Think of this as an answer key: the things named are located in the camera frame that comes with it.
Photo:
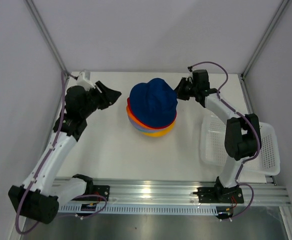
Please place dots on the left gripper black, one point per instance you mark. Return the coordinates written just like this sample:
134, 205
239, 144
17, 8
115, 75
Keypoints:
108, 96

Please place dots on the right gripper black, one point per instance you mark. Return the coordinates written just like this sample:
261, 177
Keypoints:
180, 95

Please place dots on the red hat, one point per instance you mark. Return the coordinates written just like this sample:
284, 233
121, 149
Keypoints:
149, 118

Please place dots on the orange bucket hat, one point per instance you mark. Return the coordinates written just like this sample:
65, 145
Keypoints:
132, 117

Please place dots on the blue cap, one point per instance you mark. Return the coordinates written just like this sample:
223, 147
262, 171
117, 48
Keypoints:
156, 95

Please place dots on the lavender bucket hat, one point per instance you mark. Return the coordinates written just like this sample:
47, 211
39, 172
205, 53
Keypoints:
136, 125

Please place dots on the teal bucket hat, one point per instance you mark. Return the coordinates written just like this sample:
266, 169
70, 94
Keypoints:
146, 130

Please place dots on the yellow bucket hat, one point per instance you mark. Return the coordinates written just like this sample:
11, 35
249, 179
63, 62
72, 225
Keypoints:
162, 132

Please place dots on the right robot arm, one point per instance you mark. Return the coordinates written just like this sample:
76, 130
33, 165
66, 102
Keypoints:
242, 140

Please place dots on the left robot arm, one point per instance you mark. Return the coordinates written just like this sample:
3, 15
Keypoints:
34, 198

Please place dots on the white plastic basket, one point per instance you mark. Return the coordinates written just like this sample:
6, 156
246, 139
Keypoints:
212, 149

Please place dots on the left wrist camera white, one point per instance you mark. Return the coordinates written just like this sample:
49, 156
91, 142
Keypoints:
84, 80

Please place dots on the right aluminium frame post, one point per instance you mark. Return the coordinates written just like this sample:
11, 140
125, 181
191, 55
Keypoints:
267, 34

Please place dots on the aluminium frame post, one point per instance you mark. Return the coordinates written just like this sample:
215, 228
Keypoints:
41, 26
267, 34

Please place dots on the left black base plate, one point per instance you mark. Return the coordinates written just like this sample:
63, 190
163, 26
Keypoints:
101, 191

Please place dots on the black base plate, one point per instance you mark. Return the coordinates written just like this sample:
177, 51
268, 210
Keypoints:
215, 195
101, 191

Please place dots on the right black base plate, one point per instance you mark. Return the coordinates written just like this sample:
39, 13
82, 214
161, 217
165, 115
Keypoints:
215, 195

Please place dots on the white slotted cable duct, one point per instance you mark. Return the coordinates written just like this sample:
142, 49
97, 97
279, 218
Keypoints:
89, 208

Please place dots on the left aluminium frame post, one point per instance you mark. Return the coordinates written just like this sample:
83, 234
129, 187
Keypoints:
41, 26

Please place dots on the aluminium mounting rail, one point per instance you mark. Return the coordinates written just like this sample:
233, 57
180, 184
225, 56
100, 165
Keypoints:
170, 192

